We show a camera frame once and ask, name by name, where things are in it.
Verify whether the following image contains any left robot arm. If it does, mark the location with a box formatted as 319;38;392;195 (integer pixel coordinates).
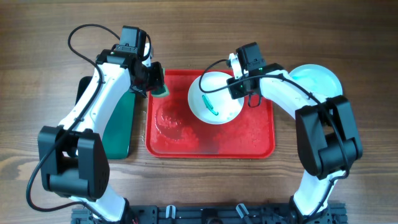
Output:
26;26;169;223

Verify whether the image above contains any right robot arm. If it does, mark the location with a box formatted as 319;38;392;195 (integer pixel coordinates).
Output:
227;42;363;223

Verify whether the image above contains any green scrub sponge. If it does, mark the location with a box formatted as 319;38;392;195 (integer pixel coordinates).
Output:
150;84;169;98

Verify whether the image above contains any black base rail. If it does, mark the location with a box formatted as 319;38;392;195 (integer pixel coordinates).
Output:
70;203;348;224

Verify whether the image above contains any white plate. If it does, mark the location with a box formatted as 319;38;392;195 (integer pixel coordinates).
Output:
188;72;244;124
289;64;343;97

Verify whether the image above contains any dark green water tray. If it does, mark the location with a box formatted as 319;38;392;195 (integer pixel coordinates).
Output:
74;75;136;159

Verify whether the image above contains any red plastic tray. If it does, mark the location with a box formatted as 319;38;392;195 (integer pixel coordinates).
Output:
146;70;275;159

